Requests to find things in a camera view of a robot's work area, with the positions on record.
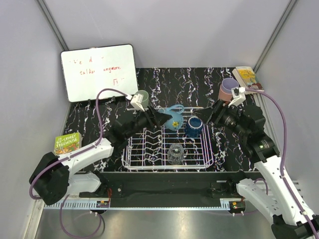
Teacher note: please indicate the dark blue ceramic mug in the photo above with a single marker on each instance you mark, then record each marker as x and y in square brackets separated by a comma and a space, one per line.
[193, 127]

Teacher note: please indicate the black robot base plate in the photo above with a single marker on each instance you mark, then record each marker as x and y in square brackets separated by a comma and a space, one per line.
[207, 184]

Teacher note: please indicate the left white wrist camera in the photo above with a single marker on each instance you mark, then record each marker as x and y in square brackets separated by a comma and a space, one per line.
[136, 106]

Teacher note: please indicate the pink plastic cup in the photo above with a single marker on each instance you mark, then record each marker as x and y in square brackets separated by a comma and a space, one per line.
[225, 94]

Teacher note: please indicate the white whiteboard with red writing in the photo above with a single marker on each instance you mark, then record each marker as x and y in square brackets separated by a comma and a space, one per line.
[88, 71]

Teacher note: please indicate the white wire dish rack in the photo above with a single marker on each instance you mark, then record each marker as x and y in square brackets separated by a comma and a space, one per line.
[148, 150]

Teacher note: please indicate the yellow paperback book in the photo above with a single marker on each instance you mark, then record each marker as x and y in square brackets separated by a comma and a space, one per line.
[247, 78]

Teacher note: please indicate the light blue flowered mug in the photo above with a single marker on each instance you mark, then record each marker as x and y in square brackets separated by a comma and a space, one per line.
[176, 122]

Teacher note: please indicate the green Treehouse book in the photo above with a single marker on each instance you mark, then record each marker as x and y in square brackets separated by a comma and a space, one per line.
[67, 143]

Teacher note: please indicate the green plastic cup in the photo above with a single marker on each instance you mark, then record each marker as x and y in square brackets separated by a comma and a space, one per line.
[142, 98]

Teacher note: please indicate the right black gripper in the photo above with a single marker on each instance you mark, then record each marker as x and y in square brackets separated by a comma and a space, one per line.
[218, 112]

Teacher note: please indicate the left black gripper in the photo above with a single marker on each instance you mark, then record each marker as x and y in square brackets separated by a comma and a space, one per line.
[155, 119]

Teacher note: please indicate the lilac plastic cup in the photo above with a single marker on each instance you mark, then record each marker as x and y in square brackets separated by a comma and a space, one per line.
[228, 84]

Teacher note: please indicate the clear glass cup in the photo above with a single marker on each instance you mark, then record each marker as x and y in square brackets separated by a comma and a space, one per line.
[175, 154]

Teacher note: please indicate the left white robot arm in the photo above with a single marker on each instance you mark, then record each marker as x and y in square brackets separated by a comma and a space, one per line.
[57, 176]

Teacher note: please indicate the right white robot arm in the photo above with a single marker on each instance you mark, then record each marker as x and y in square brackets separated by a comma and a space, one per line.
[286, 211]

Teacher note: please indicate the grey slotted cable duct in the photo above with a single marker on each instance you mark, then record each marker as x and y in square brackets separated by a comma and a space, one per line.
[81, 204]

